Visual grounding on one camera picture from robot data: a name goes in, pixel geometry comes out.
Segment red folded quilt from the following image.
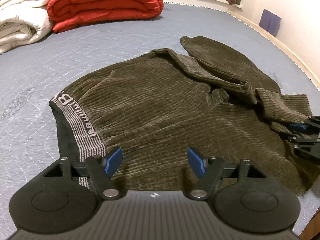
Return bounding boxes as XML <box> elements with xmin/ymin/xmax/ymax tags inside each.
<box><xmin>47</xmin><ymin>0</ymin><xmax>164</xmax><ymax>33</ymax></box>

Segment olive green corduroy pants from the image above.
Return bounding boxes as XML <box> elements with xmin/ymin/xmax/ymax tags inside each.
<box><xmin>49</xmin><ymin>36</ymin><xmax>319</xmax><ymax>194</ymax></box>

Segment white folded blanket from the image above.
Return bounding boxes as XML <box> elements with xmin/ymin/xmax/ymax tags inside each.
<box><xmin>1</xmin><ymin>0</ymin><xmax>53</xmax><ymax>54</ymax></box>

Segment purple box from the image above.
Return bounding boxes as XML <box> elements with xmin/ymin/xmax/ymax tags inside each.
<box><xmin>259</xmin><ymin>9</ymin><xmax>281</xmax><ymax>37</ymax></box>

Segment grey quilted mattress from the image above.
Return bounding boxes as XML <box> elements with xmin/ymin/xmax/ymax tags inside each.
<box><xmin>1</xmin><ymin>4</ymin><xmax>319</xmax><ymax>239</ymax></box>

